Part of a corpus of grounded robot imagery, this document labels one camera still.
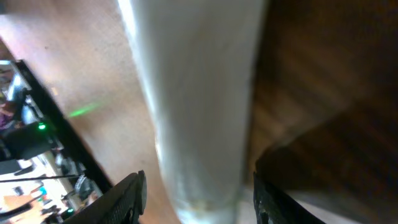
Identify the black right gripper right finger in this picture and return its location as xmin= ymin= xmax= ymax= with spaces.
xmin=253 ymin=172 xmax=325 ymax=224

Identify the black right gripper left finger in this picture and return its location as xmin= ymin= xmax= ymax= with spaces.
xmin=64 ymin=170 xmax=147 ymax=224

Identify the white tube gold cap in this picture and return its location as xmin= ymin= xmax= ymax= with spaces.
xmin=119 ymin=0 xmax=266 ymax=223

